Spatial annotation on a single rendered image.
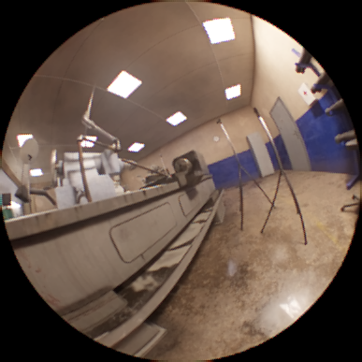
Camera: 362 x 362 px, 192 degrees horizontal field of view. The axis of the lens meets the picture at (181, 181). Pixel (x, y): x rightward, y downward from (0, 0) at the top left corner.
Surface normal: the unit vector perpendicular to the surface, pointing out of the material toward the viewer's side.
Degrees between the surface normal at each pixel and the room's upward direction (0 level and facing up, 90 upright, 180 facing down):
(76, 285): 90
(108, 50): 180
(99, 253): 90
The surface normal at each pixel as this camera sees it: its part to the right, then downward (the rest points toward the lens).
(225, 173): -0.44, 0.11
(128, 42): 0.33, 0.94
